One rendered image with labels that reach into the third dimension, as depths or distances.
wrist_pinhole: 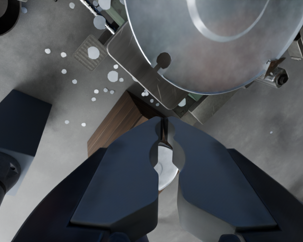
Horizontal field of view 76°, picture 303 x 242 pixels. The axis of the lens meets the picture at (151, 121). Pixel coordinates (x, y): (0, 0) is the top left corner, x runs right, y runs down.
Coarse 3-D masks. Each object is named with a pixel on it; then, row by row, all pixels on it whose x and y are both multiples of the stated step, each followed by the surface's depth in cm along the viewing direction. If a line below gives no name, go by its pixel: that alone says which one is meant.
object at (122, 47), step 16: (128, 32) 24; (112, 48) 24; (128, 48) 25; (128, 64) 26; (144, 64) 27; (160, 64) 27; (144, 80) 28; (160, 80) 28; (160, 96) 30; (176, 96) 30
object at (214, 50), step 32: (128, 0) 22; (160, 0) 23; (192, 0) 24; (224, 0) 25; (256, 0) 26; (288, 0) 29; (160, 32) 25; (192, 32) 26; (224, 32) 27; (256, 32) 29; (288, 32) 31; (192, 64) 29; (224, 64) 30; (256, 64) 32
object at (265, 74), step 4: (272, 60) 32; (276, 60) 32; (280, 60) 32; (268, 64) 32; (272, 64) 32; (276, 64) 33; (268, 68) 32; (272, 68) 33; (276, 68) 33; (268, 72) 33; (272, 72) 33; (264, 76) 33
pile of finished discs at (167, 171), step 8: (160, 144) 86; (160, 152) 87; (168, 152) 88; (160, 160) 89; (168, 160) 90; (160, 168) 90; (168, 168) 93; (176, 168) 94; (160, 176) 94; (168, 176) 95; (160, 184) 96
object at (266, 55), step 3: (267, 51) 32; (270, 51) 32; (264, 54) 32; (267, 54) 32; (270, 54) 32; (261, 57) 32; (264, 57) 32; (267, 57) 32; (270, 57) 32; (261, 60) 32; (264, 60) 32; (267, 60) 32; (264, 63) 32
